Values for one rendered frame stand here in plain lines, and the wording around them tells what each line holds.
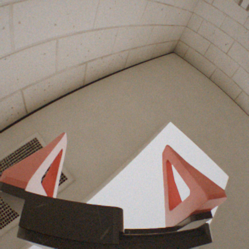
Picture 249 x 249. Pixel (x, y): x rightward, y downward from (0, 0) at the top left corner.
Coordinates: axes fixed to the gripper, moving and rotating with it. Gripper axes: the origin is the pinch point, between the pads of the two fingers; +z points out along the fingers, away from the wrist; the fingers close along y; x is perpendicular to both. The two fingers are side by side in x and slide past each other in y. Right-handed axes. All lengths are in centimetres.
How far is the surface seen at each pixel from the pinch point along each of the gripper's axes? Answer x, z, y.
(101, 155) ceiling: 55, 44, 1
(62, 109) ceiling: 47, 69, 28
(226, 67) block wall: 14, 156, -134
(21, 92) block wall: 30, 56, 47
